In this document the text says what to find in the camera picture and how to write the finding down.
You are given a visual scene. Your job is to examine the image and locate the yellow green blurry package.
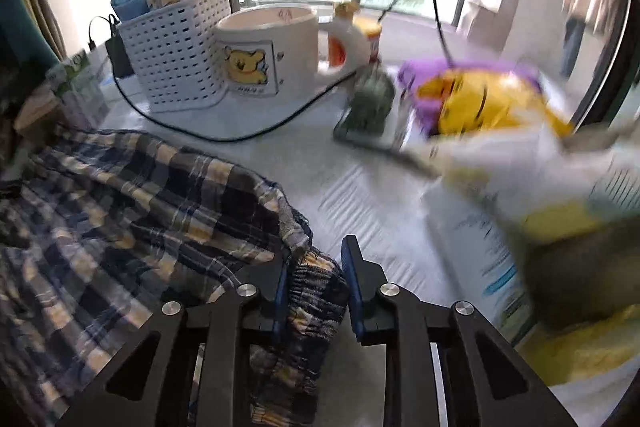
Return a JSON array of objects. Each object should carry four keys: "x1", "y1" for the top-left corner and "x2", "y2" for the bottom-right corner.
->
[{"x1": 517, "y1": 199, "x2": 640, "y2": 333}]

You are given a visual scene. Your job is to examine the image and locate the long black cable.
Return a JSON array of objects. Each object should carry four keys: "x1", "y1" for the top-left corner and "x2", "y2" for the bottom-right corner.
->
[{"x1": 89, "y1": 14, "x2": 357, "y2": 142}]

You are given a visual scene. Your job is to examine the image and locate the dark green bundle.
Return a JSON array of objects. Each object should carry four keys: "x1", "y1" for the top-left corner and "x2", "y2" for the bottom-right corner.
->
[{"x1": 349, "y1": 68, "x2": 397, "y2": 134}]

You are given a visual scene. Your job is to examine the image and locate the blue yellow plaid pants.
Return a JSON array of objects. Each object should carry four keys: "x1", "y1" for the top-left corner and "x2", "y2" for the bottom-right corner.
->
[{"x1": 0, "y1": 124, "x2": 351, "y2": 427}]

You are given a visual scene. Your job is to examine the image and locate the yellow plush toy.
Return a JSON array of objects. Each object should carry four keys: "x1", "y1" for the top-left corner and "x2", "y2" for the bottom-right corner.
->
[{"x1": 419, "y1": 72, "x2": 573, "y2": 138}]

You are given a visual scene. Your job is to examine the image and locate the white printed paper package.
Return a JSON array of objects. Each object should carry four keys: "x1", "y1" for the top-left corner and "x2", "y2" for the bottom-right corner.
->
[{"x1": 422, "y1": 127, "x2": 640, "y2": 343}]

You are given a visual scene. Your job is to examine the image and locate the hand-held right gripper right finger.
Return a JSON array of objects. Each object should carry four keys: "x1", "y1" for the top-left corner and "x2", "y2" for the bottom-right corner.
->
[{"x1": 340, "y1": 234, "x2": 581, "y2": 427}]

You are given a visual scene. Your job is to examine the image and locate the white plastic lattice basket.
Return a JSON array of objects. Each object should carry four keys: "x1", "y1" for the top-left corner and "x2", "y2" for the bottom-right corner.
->
[{"x1": 116, "y1": 0, "x2": 232, "y2": 114}]

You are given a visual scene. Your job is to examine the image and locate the thin black cable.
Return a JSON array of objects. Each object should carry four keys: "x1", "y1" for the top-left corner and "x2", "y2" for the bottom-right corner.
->
[{"x1": 429, "y1": 0, "x2": 458, "y2": 70}]

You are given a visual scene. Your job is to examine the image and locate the green white milk carton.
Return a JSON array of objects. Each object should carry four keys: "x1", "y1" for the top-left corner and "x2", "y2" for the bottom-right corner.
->
[{"x1": 46, "y1": 49, "x2": 112, "y2": 128}]

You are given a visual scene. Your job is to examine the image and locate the black power adapter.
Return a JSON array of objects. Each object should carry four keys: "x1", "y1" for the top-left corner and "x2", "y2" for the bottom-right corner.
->
[{"x1": 106, "y1": 33, "x2": 135, "y2": 78}]

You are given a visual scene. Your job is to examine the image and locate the teal curtain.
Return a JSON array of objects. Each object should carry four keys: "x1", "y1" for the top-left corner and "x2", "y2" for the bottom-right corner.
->
[{"x1": 0, "y1": 0, "x2": 60, "y2": 75}]

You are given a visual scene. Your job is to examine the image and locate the yellow cup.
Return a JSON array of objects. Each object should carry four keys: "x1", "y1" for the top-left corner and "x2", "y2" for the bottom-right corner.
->
[{"x1": 352, "y1": 16, "x2": 382, "y2": 64}]

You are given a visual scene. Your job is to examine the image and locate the beige striped curtain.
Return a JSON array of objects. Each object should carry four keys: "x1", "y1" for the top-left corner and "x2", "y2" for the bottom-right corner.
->
[{"x1": 19, "y1": 0, "x2": 67, "y2": 64}]

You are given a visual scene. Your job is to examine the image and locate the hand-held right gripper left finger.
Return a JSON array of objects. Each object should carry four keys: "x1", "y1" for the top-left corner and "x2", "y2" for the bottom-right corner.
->
[{"x1": 55, "y1": 257, "x2": 291, "y2": 427}]

